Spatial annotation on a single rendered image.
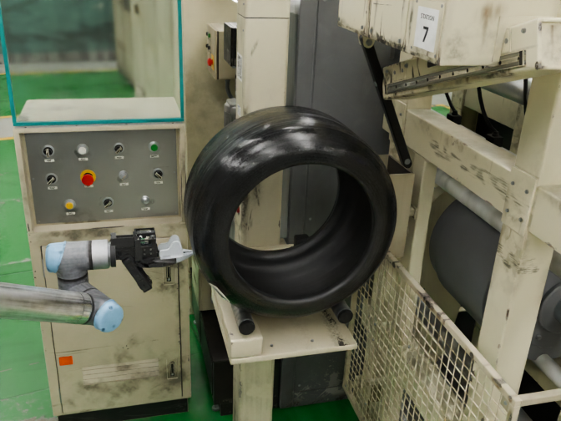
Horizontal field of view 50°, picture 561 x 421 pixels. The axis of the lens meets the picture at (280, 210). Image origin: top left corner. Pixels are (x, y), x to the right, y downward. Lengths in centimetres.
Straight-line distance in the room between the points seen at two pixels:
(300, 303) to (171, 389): 113
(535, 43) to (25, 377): 254
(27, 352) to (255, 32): 206
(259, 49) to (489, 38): 71
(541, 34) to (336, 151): 53
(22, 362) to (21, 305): 177
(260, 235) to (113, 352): 86
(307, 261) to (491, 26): 93
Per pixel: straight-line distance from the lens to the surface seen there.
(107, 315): 152
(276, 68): 179
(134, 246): 159
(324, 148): 148
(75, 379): 259
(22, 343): 330
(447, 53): 126
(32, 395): 297
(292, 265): 189
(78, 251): 159
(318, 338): 180
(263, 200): 190
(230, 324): 174
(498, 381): 144
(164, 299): 240
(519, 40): 128
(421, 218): 206
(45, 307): 145
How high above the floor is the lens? 184
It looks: 24 degrees down
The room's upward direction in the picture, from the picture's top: 2 degrees clockwise
